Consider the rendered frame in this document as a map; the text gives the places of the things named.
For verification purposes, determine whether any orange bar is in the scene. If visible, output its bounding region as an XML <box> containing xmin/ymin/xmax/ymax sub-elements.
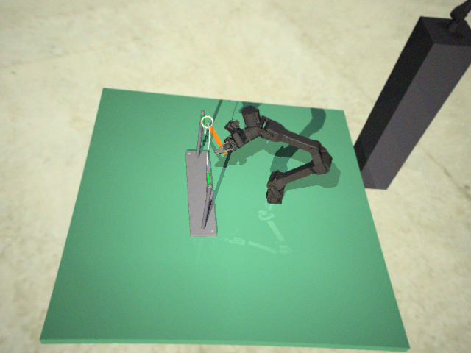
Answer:
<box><xmin>201</xmin><ymin>116</ymin><xmax>222</xmax><ymax>147</ymax></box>

